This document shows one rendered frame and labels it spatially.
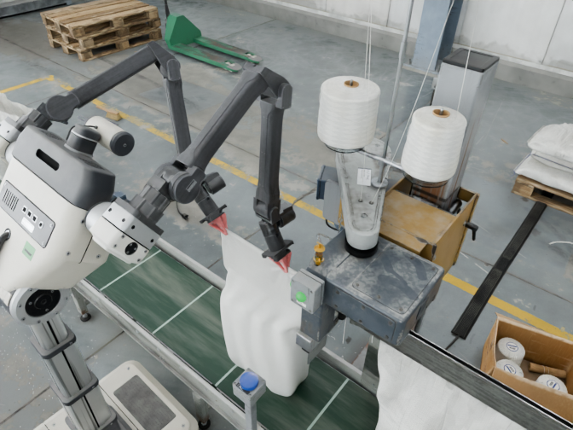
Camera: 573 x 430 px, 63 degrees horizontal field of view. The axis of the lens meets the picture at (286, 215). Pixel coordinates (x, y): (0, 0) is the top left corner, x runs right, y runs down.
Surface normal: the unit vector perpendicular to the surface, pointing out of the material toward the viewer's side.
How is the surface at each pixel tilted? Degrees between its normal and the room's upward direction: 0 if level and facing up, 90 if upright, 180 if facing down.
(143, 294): 0
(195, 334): 0
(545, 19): 90
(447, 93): 90
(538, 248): 0
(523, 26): 90
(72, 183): 50
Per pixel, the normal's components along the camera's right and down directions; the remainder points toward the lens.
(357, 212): 0.02, -0.78
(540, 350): -0.43, 0.56
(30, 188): -0.50, -0.14
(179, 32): 0.76, 0.20
